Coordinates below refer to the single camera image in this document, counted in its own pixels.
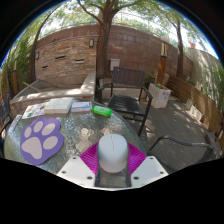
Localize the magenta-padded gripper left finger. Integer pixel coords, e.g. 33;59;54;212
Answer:
56;142;102;188

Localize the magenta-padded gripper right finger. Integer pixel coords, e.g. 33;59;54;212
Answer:
126;142;169;188

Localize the light grey computer mouse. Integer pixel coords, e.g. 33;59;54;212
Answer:
97;133;130;174

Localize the purple paw-shaped mouse pad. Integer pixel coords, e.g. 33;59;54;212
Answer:
19;116;65;166

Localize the black metal armchair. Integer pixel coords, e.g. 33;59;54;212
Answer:
146;134;224;168

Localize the small white and blue box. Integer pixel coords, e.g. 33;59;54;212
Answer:
70;100;93;114

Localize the green wrapped pack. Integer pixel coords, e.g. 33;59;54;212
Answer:
91;105;113;118

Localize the dark slatted patio chair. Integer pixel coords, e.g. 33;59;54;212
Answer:
96;66;154;137

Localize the colourful picture sheet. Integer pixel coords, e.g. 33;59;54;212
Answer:
21;101;50;120

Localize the white square planter box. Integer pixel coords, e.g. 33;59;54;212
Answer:
148;82;172;109

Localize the black metal mesh chair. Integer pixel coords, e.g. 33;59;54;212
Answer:
0;93;15;158

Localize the slim dark tree trunk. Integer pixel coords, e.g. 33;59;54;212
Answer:
172;19;186;80

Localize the large brown tree trunk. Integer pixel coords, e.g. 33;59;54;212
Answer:
76;0;117;80

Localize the thin leaning tree trunk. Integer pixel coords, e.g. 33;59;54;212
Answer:
29;6;63;84

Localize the wooden post with lamp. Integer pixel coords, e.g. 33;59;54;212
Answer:
156;36;169;85

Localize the white wall-mounted utility box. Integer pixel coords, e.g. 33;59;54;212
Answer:
109;58;121;72

